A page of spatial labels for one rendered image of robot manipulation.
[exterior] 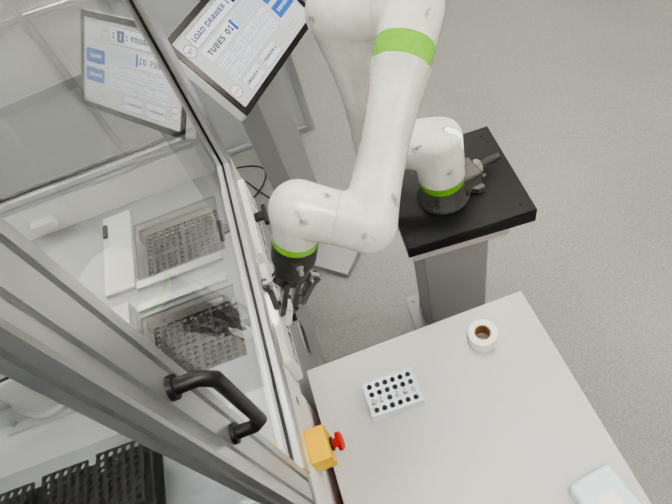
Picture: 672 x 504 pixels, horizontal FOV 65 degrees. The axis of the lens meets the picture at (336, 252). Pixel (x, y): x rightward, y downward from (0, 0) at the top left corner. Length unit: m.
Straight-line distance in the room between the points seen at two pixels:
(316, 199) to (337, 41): 0.37
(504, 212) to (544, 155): 1.28
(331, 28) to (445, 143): 0.40
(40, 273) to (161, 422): 0.17
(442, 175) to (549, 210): 1.20
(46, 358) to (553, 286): 2.08
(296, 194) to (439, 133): 0.53
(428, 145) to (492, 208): 0.28
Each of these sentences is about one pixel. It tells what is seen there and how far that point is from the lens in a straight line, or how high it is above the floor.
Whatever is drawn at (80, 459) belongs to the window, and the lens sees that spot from 0.61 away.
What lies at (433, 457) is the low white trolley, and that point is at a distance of 1.25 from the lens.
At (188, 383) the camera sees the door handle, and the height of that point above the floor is 1.54.
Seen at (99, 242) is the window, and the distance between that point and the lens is 0.56.
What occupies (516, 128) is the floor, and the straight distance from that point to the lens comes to 2.86.
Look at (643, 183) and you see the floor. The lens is 2.69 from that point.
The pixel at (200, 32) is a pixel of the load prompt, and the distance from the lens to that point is 1.76.
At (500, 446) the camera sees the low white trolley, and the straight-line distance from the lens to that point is 1.26.
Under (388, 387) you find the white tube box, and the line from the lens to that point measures 1.27.
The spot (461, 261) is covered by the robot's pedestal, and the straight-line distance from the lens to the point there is 1.66.
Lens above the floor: 1.98
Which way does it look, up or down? 54 degrees down
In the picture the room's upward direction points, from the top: 21 degrees counter-clockwise
